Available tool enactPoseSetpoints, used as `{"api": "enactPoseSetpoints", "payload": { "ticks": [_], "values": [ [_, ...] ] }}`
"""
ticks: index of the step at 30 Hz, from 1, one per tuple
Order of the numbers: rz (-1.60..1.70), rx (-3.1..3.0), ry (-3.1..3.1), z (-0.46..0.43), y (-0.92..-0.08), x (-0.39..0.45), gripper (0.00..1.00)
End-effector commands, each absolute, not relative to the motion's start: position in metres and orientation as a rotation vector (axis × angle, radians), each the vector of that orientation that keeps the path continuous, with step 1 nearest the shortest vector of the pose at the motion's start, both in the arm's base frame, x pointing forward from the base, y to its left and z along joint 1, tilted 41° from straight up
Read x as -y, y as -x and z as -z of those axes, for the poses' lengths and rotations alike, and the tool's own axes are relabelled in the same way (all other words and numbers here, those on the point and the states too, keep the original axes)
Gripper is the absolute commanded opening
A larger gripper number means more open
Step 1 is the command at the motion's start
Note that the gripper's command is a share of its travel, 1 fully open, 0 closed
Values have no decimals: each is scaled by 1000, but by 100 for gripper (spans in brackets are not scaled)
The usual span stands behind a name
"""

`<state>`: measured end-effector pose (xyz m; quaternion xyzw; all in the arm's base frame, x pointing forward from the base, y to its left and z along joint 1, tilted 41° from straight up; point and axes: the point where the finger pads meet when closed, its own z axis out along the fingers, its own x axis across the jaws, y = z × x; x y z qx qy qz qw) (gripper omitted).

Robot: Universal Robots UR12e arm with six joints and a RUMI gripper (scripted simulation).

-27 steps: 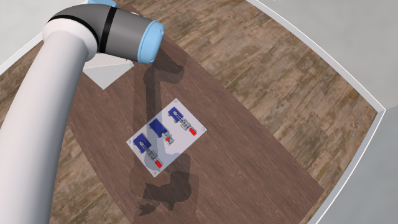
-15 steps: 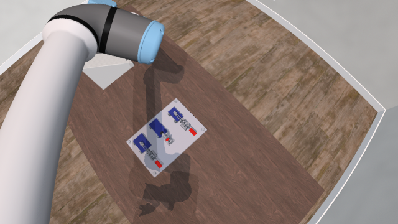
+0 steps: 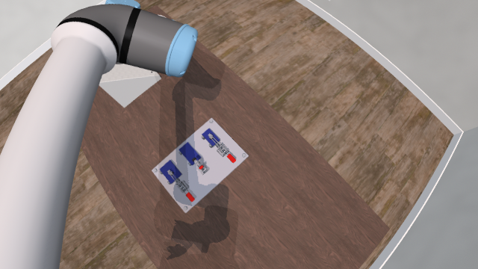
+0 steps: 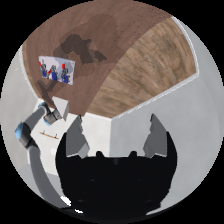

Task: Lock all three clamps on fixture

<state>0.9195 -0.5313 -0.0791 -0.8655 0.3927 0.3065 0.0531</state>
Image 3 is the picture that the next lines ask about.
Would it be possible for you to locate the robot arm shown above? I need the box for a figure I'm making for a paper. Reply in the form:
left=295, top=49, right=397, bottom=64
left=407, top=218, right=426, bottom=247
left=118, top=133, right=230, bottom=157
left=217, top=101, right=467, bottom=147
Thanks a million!
left=0, top=0, right=198, bottom=269

